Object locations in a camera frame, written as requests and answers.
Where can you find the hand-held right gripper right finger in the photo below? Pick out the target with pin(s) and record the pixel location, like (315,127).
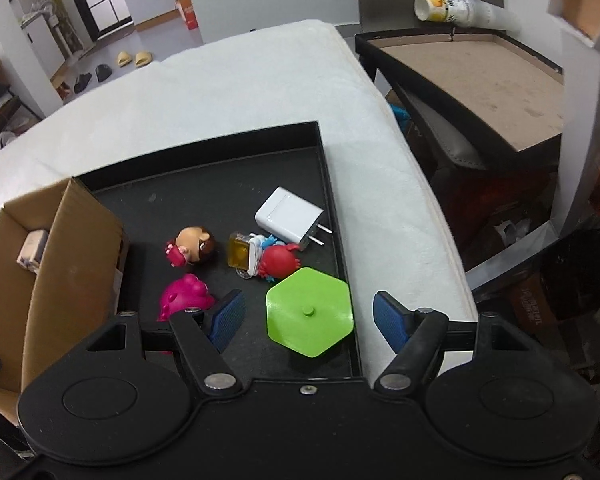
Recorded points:
(390,322)

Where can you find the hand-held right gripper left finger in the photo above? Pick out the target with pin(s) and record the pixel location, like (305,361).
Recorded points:
(227,320)

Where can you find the pink toy figure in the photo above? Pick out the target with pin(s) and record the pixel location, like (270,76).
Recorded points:
(185,295)

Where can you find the green hexagonal box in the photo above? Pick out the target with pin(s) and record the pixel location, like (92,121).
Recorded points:
(300,330)

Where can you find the red toy figure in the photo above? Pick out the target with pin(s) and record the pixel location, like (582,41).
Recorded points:
(277,260)

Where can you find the brown-haired doll figure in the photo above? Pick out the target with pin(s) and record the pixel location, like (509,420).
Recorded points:
(195,242)

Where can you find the white plug charger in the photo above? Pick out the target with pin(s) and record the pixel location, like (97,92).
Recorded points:
(287,215)

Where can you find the black tray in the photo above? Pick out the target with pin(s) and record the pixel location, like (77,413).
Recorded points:
(205,185)

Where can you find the brown cardboard box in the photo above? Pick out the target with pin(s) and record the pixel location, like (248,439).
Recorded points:
(80,270)

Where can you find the dark printed carton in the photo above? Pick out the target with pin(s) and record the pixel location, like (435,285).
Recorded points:
(540,295)

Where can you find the small cream box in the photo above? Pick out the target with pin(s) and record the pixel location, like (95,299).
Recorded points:
(34,245)

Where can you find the black-framed brown side table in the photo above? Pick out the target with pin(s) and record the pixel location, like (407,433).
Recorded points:
(460,80)

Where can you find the beige slipper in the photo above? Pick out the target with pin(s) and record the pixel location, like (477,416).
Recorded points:
(143,58)
(124,58)

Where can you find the black shoe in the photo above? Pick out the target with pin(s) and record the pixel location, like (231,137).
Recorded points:
(83,83)
(103,73)

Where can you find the orange box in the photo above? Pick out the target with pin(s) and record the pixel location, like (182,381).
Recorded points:
(189,10)

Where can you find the white bottle yellow label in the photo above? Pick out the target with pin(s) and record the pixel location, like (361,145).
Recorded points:
(445,10)

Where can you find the grey post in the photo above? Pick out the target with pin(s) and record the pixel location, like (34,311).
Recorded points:
(585,135)

